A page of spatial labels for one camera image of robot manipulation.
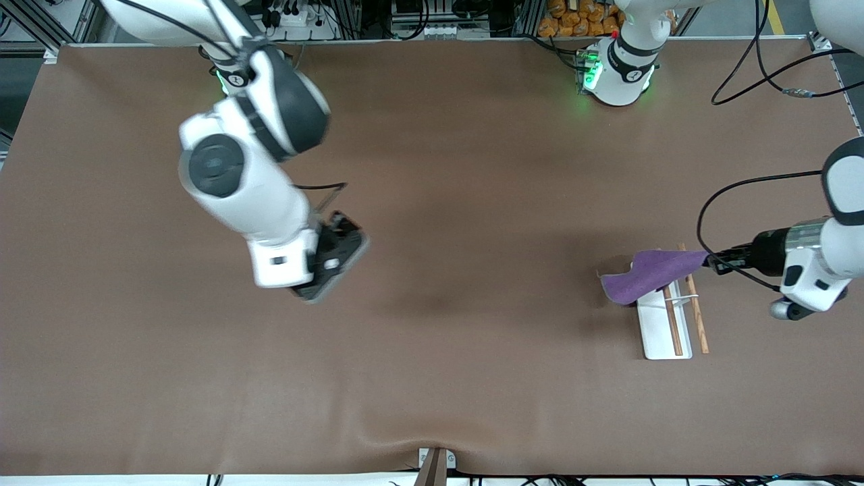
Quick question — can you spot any white power strip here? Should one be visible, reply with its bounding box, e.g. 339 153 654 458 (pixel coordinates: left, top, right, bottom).
260 0 340 43

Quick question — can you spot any aluminium frame profile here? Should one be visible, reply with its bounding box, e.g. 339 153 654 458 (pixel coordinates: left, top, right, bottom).
807 30 864 136

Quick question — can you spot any orange packets pile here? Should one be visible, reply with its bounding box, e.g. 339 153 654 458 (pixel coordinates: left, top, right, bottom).
538 0 623 38

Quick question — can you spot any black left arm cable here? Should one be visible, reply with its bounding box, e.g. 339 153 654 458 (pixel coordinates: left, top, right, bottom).
697 0 864 293

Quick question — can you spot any metal table clamp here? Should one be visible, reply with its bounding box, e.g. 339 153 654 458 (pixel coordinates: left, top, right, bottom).
413 447 458 486

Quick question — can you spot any purple grey towel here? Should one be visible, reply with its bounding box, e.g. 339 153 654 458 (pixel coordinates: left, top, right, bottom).
598 249 711 306

